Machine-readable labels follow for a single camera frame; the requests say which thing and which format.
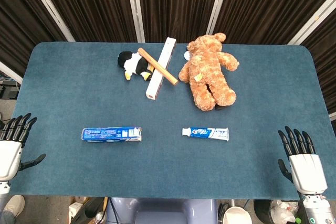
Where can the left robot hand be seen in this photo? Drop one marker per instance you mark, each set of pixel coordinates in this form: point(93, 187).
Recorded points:
point(9, 155)

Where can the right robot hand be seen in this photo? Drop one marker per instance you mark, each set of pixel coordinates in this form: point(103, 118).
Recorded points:
point(308, 174)

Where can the blue toothpaste box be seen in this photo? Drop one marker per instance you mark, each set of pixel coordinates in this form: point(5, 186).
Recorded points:
point(105, 134)

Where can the blue white toothpaste tube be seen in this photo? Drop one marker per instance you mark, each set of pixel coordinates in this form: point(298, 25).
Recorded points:
point(207, 133)

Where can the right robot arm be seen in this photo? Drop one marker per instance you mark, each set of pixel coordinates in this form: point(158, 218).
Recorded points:
point(319, 211)

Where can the small cardboard box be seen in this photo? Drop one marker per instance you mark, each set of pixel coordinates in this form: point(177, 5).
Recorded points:
point(74, 212)

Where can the beige shoe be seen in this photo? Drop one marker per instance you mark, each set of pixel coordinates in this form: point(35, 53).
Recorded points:
point(14, 205)

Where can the black trash bin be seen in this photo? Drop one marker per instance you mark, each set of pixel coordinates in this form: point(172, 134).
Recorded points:
point(262, 211)

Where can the white bowl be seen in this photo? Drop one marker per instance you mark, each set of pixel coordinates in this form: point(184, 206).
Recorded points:
point(237, 216)

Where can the blue table mat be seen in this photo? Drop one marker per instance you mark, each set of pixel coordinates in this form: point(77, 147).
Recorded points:
point(168, 161)

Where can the brown teddy bear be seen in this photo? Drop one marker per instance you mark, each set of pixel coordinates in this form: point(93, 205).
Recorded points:
point(207, 72)

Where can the purple robot torso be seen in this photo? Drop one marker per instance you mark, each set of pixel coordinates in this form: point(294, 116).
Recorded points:
point(162, 212)

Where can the black white penguin plush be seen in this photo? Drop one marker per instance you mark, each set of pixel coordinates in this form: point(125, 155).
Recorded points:
point(135, 65)

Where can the long white carton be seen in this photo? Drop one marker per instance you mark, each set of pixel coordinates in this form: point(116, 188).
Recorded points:
point(155, 85)

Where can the round white tag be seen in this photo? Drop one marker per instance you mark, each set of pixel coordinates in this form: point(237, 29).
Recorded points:
point(187, 56)

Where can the wooden round stick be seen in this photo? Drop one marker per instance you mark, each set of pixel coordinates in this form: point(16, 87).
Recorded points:
point(157, 65)

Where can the dark brown pleated curtain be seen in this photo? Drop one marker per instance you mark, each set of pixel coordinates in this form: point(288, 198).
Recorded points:
point(178, 3)

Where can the white partition frame post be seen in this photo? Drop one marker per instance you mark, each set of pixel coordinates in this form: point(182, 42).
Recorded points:
point(315, 22)
point(218, 3)
point(135, 6)
point(48, 6)
point(10, 73)

